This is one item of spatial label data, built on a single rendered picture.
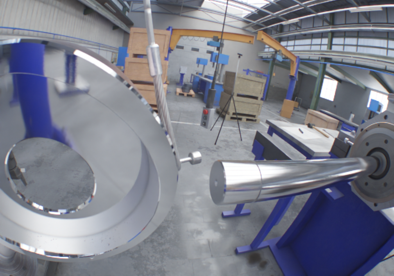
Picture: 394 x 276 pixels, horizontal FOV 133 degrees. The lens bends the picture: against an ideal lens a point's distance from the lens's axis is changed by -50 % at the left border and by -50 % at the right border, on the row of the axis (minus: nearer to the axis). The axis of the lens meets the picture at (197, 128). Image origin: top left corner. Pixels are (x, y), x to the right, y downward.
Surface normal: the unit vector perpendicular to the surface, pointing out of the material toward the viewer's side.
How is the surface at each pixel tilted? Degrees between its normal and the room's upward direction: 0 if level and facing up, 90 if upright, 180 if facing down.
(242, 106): 90
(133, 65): 90
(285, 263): 0
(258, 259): 0
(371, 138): 90
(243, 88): 90
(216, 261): 0
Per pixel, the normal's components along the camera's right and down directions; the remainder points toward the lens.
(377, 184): -0.97, -0.09
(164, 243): 0.16, -0.93
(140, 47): 0.15, 0.36
